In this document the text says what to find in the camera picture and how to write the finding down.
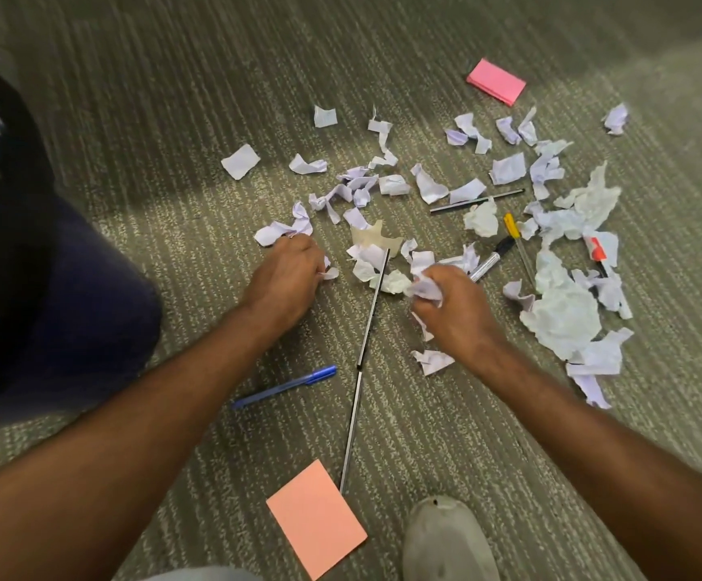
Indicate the person's left forearm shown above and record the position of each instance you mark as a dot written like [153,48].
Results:
[114,441]

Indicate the blue ballpoint pen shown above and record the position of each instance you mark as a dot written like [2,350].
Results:
[284,387]

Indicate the white paper wad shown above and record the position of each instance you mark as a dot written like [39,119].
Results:
[422,290]

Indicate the small crumpled white paper ball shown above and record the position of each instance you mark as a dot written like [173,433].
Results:
[482,220]

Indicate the person's left fingers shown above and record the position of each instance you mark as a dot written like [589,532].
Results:
[315,255]

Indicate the crumpled white paper sheet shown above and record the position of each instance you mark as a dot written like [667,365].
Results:
[593,202]

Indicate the small white paper scrap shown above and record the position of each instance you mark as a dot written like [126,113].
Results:
[329,273]

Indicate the scattered white paper scraps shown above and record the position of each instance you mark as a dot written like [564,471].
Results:
[429,187]

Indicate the pink sticky note pad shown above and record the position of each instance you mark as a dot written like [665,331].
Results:
[496,82]

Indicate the person's right forearm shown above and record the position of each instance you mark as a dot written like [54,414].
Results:
[599,453]

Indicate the long thin metal rod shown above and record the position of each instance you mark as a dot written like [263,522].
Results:
[364,369]

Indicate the person's navy trouser leg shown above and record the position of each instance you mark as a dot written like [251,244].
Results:
[84,323]

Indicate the red capped marker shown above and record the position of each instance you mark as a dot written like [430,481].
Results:
[597,251]

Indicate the large crumpled white paper ball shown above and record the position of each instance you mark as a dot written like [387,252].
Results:
[563,317]

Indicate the person's left hand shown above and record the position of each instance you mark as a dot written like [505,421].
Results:
[284,278]

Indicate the person's grey shoe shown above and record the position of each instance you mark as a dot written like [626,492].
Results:
[447,541]

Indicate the salmon sticky note pad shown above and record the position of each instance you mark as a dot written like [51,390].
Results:
[316,519]

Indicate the thin black pen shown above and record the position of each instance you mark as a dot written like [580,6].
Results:
[477,200]

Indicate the person's right hand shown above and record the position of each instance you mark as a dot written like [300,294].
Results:
[457,314]

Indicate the beige torn paper piece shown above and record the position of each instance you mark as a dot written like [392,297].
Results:
[378,237]

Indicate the yellow capped clear pen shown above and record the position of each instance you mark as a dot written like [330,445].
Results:
[517,245]

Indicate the person's right fingers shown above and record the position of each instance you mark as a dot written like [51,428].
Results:
[431,283]

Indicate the silver marker with black cap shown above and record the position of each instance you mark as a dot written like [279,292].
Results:
[492,258]

